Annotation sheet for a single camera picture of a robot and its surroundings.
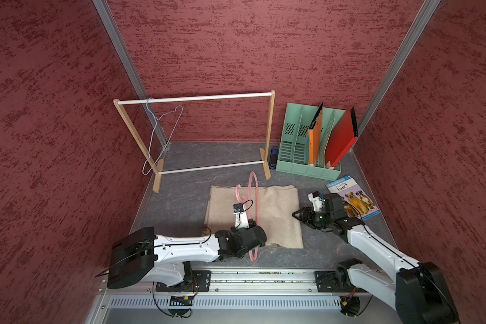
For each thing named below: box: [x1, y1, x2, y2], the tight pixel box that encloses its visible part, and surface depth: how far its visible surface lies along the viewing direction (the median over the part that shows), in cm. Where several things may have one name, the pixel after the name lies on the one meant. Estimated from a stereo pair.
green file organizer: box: [275, 102, 347, 181], surface depth 107 cm
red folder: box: [324, 106, 359, 168], surface depth 99 cm
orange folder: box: [307, 101, 324, 167], surface depth 93 cm
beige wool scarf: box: [203, 184, 304, 249], surface depth 91 cm
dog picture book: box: [324, 174, 381, 221], surface depth 99 cm
